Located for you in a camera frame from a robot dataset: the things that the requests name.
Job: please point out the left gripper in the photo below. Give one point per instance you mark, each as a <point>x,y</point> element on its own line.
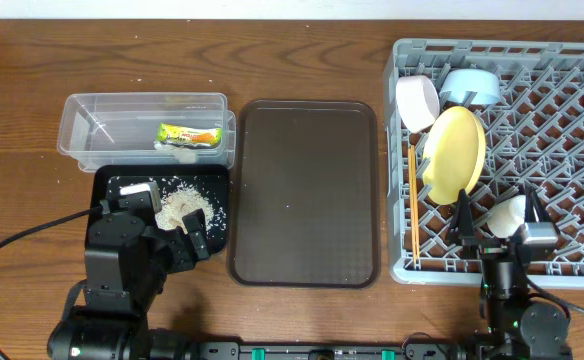
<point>178,245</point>

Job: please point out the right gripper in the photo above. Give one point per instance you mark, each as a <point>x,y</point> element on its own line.
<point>462,233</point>

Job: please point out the small white green cup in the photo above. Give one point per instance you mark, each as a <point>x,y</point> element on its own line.
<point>505,217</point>

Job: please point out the white rice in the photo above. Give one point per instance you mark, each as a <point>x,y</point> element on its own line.
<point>180,195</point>

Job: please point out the yellow plate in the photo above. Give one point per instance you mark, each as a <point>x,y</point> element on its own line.
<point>456,150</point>

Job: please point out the white tissue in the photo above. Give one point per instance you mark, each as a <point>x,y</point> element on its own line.
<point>182,155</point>

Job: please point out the green snack wrapper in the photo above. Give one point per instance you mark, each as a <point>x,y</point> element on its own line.
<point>183,136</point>

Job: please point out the wooden chopstick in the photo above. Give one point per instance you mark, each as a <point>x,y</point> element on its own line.
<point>414,204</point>
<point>409,191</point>

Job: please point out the blue bowl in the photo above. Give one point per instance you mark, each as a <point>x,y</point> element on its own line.
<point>460,84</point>

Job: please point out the white pink bowl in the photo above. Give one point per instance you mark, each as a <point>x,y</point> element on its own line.
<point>417,102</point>

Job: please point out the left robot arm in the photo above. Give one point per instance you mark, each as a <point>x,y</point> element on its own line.
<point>127,262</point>

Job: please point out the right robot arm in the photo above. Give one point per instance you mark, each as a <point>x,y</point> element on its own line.
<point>521,324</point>

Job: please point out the grey plastic dishwasher rack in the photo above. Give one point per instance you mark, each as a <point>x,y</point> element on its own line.
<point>534,135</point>

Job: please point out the clear plastic waste bin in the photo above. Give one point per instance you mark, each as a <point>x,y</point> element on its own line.
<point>99,129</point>

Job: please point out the black plastic tray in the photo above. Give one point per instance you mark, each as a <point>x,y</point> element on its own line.
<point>105,173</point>

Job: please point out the dark brown serving tray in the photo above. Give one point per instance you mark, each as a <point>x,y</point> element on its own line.
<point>306,197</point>

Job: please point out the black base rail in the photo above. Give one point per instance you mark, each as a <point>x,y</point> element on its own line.
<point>410,351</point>

